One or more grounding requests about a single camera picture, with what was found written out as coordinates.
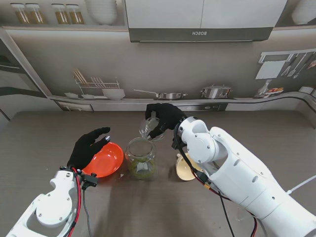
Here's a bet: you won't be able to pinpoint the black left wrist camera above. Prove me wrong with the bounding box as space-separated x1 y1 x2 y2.
81 173 99 191

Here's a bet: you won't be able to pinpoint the printed kitchen backdrop banner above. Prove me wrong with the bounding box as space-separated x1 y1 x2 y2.
0 0 316 129

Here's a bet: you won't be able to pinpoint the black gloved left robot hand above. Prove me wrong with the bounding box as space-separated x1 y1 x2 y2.
66 127 112 170

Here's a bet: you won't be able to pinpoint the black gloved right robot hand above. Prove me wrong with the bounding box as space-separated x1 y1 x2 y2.
144 103 187 138

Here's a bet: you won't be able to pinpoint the red cable on right arm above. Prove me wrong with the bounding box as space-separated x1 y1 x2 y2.
249 217 258 237

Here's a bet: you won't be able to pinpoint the clear glass jar lid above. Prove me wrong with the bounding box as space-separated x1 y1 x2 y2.
139 117 166 142

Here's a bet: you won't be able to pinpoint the red cable on left arm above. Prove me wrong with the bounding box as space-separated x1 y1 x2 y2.
66 167 82 237

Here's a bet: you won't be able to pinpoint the green mung beans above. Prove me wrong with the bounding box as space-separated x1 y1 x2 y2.
127 158 156 180

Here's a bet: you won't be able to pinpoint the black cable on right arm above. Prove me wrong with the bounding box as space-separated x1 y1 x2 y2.
172 123 235 237

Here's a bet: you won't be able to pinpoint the orange plastic bowl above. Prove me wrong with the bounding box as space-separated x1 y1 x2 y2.
81 141 124 179

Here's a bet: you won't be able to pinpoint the clear glass jar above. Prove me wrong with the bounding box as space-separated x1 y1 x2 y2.
125 137 158 181

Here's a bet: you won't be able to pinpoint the white zip tie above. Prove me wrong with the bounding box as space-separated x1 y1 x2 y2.
286 174 316 196

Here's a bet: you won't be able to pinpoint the grey cable on left arm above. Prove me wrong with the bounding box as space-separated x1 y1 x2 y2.
82 189 92 237

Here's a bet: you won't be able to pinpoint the cream plastic funnel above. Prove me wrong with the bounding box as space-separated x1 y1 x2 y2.
175 153 198 181

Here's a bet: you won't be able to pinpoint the red cable on arm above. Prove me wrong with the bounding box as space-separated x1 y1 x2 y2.
66 167 82 237
249 217 258 237

